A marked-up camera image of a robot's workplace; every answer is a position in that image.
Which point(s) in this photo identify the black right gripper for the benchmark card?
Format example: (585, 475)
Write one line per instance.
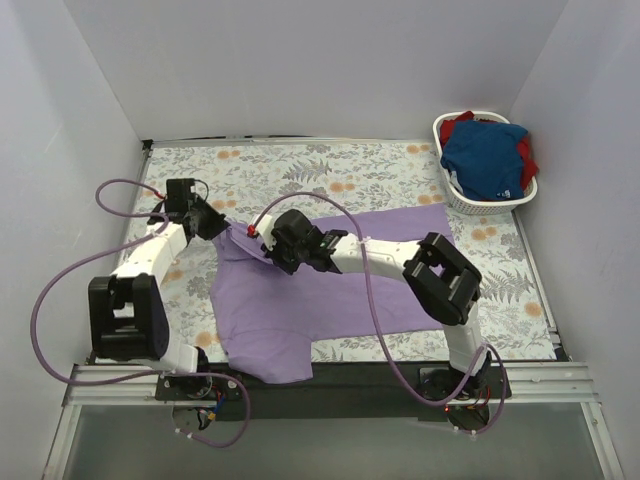
(273, 251)

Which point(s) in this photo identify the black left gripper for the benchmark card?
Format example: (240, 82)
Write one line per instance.
(214, 223)

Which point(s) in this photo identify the purple t shirt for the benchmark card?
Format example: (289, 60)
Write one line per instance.
(267, 320)

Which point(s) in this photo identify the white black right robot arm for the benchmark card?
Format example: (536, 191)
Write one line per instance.
(445, 283)

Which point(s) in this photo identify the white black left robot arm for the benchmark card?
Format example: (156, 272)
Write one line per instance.
(128, 322)

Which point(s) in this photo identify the floral patterned table mat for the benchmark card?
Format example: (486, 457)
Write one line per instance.
(243, 178)

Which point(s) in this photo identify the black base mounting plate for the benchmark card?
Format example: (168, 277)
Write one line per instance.
(340, 391)

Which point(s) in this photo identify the white perforated laundry basket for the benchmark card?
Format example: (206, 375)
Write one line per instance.
(455, 196)

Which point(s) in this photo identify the blue t shirt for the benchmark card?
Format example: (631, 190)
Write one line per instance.
(485, 160)

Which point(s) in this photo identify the red t shirt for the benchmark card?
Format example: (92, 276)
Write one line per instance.
(527, 160)

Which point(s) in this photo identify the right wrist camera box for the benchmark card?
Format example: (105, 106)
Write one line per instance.
(261, 229)

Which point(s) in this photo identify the aluminium front frame rail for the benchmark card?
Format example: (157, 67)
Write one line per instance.
(109, 384)

